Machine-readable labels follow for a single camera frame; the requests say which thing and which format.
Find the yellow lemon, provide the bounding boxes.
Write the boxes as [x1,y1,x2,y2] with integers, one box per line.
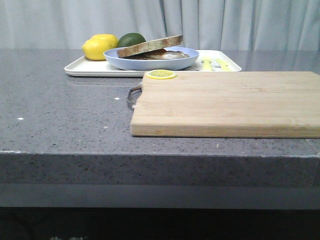
[81,39,112,61]
[91,33,119,49]

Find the wooden cutting board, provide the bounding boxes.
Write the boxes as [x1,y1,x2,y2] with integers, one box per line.
[130,71,320,139]

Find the green lime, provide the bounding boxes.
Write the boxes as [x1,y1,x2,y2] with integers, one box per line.
[117,32,146,48]

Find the lemon slice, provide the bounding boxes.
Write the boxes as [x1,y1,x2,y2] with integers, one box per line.
[145,69,177,80]

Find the front yellow lemon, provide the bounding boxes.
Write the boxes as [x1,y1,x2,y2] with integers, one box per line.
[81,39,112,61]

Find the light blue plate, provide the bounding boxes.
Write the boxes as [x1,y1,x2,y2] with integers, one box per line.
[103,46,200,71]

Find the yellow plastic fork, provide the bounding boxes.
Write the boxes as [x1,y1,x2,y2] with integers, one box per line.
[201,56,213,72]

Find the fried egg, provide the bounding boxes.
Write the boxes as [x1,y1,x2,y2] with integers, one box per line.
[143,49,190,60]

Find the metal cutting board handle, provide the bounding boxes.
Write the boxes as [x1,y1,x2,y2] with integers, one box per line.
[126,82,142,110]

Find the white curtain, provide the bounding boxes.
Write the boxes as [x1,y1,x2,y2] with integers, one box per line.
[0,0,320,51]

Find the bread slice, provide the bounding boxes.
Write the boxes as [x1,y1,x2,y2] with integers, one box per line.
[116,35,183,58]
[125,48,167,60]

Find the yellow plastic knife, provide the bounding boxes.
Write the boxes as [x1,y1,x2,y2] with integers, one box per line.
[215,58,232,72]

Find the rear yellow lemon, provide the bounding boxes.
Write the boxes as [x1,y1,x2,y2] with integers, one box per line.
[91,33,119,49]

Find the white tray with bear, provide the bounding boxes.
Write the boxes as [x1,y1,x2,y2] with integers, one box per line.
[64,50,242,78]

